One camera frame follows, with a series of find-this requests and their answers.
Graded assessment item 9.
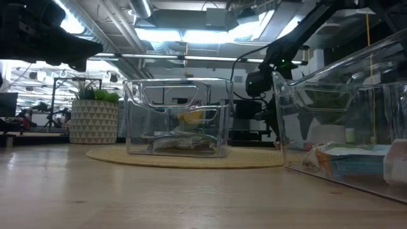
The pale green cup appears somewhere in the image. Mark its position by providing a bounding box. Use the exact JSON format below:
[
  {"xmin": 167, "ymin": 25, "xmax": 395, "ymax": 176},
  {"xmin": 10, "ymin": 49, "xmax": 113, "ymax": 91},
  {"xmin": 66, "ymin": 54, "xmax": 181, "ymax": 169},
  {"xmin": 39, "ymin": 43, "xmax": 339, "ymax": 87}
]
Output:
[{"xmin": 345, "ymin": 127, "xmax": 356, "ymax": 144}]

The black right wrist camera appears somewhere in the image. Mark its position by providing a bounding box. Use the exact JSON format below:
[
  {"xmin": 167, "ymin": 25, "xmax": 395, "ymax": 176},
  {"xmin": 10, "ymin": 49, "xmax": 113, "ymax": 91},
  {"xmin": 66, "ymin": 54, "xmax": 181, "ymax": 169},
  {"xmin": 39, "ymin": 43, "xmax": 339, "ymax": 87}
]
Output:
[{"xmin": 245, "ymin": 70, "xmax": 273, "ymax": 98}]

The black monitor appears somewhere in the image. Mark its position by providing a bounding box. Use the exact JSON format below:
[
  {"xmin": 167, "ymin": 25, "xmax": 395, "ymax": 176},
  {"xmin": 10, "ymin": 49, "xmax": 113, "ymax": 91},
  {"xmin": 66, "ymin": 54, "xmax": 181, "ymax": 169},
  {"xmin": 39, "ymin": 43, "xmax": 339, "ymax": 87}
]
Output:
[{"xmin": 0, "ymin": 92, "xmax": 19, "ymax": 118}]

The pale granola bar wrapper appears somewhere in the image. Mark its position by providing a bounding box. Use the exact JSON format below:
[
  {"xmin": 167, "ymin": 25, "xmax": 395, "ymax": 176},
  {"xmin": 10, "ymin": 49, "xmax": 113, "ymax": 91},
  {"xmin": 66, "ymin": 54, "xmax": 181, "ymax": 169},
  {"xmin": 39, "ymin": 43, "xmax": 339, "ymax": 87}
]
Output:
[{"xmin": 275, "ymin": 139, "xmax": 314, "ymax": 152}]

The round woven straw placemat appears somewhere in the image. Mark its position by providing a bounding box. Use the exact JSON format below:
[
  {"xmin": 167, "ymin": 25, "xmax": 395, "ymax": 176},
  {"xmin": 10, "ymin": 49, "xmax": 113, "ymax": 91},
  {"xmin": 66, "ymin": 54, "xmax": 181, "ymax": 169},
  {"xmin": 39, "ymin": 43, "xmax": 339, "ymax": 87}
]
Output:
[{"xmin": 85, "ymin": 144, "xmax": 287, "ymax": 169}]

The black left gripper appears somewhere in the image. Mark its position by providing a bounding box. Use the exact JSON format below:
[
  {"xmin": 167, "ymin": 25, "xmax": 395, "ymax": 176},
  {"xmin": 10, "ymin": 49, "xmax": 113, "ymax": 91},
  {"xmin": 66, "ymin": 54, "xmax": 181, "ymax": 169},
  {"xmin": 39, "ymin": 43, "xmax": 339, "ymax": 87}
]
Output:
[{"xmin": 0, "ymin": 0, "xmax": 104, "ymax": 72}]

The light blue granola bar wrapper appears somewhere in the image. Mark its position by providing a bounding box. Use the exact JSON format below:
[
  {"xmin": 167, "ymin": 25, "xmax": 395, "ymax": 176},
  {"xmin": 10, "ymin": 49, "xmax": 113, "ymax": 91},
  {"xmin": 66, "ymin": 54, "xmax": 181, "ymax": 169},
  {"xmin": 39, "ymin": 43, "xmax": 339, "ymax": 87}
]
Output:
[{"xmin": 301, "ymin": 142, "xmax": 392, "ymax": 179}]

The yellow hanging cable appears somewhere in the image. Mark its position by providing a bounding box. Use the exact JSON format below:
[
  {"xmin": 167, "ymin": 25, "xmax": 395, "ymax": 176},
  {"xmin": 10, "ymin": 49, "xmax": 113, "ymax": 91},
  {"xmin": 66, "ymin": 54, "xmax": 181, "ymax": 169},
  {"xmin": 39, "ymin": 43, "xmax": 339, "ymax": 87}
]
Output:
[{"xmin": 364, "ymin": 12, "xmax": 378, "ymax": 144}]

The dark plant in white pot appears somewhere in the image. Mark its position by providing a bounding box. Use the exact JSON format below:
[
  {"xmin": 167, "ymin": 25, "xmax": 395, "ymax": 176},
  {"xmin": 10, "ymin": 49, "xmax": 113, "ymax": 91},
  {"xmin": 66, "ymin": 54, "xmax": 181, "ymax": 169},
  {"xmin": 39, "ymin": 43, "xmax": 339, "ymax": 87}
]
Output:
[{"xmin": 298, "ymin": 88, "xmax": 354, "ymax": 144}]

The black aluminium table frame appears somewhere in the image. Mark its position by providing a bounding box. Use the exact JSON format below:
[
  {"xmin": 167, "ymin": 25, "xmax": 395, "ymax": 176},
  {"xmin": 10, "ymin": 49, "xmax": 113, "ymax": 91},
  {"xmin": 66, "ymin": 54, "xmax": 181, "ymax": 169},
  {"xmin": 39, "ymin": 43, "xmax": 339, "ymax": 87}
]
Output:
[{"xmin": 0, "ymin": 132, "xmax": 71, "ymax": 148}]

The black metal rack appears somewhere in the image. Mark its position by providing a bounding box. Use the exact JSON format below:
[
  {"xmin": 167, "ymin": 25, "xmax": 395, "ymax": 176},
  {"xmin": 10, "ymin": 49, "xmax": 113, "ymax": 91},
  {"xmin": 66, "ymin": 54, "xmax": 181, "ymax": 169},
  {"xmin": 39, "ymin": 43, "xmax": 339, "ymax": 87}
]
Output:
[{"xmin": 50, "ymin": 77, "xmax": 103, "ymax": 128}]

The clear plastic bin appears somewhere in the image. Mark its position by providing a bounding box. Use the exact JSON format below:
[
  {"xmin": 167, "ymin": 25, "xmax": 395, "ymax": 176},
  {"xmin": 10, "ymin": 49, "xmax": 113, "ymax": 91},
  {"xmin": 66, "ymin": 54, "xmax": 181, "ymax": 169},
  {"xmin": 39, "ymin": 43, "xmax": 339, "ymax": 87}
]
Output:
[
  {"xmin": 272, "ymin": 28, "xmax": 407, "ymax": 204},
  {"xmin": 122, "ymin": 78, "xmax": 235, "ymax": 159}
]

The long LED light bar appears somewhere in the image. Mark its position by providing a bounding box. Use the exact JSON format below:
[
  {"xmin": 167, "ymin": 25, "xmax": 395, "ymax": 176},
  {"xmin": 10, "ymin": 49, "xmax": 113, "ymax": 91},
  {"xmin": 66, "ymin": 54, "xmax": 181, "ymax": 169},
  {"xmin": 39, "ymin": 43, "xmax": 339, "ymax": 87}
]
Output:
[{"xmin": 87, "ymin": 52, "xmax": 308, "ymax": 66}]

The succulent in white patterned pot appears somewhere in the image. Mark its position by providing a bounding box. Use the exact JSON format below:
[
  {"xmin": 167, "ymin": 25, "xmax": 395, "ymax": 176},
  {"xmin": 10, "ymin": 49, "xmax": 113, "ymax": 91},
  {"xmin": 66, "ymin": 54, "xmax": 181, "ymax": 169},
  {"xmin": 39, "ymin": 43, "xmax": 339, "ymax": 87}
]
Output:
[{"xmin": 69, "ymin": 78, "xmax": 121, "ymax": 144}]

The black printer on stand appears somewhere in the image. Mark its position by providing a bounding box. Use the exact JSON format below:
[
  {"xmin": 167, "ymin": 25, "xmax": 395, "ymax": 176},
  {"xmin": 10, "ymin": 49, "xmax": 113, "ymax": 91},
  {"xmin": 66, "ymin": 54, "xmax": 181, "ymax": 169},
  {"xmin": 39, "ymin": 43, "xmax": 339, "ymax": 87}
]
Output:
[{"xmin": 233, "ymin": 100, "xmax": 274, "ymax": 147}]

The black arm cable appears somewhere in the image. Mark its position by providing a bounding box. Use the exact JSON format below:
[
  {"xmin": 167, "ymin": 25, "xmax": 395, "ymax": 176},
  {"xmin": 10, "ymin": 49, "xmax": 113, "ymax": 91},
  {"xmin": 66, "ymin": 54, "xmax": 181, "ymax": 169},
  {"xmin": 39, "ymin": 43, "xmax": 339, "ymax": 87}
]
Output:
[{"xmin": 228, "ymin": 44, "xmax": 271, "ymax": 106}]

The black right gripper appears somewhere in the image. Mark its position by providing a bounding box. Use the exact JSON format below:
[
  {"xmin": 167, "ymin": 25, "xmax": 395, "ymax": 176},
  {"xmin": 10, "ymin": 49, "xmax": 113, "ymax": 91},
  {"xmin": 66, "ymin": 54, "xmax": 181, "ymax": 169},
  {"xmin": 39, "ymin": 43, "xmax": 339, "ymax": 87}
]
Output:
[{"xmin": 254, "ymin": 63, "xmax": 293, "ymax": 146}]

